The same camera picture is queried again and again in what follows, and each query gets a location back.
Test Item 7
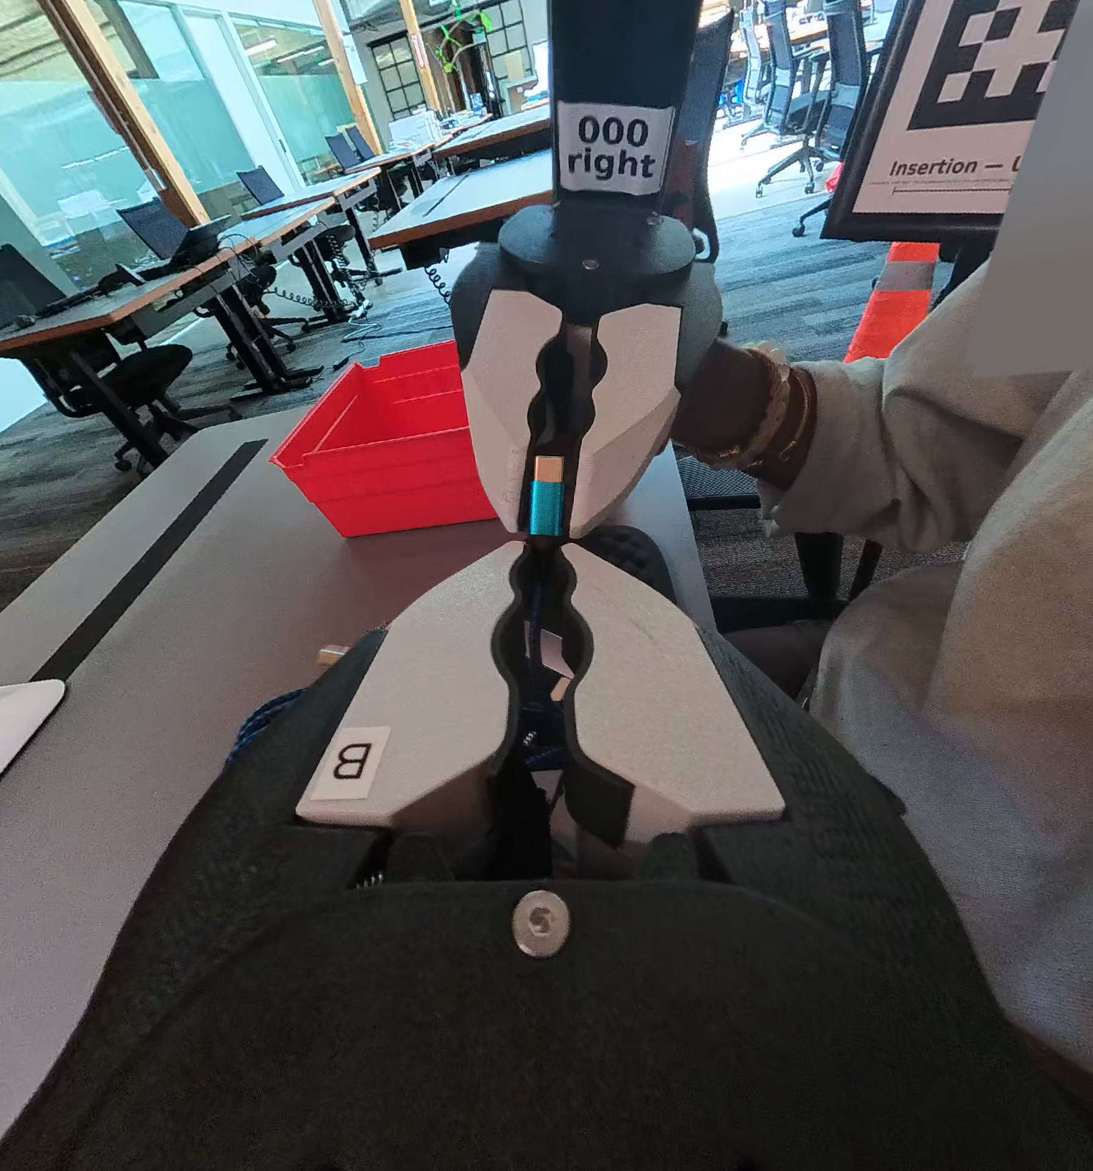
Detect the red plastic bin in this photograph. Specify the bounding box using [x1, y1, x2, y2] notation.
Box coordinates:
[270, 340, 504, 539]

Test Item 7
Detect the person's right hand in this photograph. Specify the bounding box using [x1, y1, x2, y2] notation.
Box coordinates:
[673, 339, 790, 458]

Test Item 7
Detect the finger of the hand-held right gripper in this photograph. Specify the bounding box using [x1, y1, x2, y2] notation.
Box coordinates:
[565, 302, 687, 538]
[460, 289, 568, 534]

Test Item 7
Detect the gold bracelet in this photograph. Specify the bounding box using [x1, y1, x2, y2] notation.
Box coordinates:
[689, 341, 796, 466]

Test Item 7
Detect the black framed marker sign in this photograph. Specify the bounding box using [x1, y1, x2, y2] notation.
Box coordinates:
[821, 0, 1084, 244]

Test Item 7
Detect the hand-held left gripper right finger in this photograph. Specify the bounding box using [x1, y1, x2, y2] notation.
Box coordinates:
[556, 542, 787, 847]

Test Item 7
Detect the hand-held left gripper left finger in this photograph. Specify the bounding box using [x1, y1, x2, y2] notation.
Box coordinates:
[294, 539, 534, 836]

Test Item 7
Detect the wooden top desk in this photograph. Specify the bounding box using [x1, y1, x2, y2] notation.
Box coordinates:
[367, 150, 558, 272]
[235, 167, 385, 332]
[0, 240, 274, 472]

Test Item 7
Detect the black laptop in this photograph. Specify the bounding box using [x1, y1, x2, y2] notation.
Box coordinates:
[164, 214, 234, 268]

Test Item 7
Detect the person's right forearm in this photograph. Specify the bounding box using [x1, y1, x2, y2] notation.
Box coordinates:
[757, 263, 1093, 556]

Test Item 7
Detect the orange traffic cone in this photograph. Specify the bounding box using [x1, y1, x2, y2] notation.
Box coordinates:
[844, 240, 942, 364]

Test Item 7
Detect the person's arm, beige sleeve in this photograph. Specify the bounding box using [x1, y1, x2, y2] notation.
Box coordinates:
[803, 366, 1093, 1154]

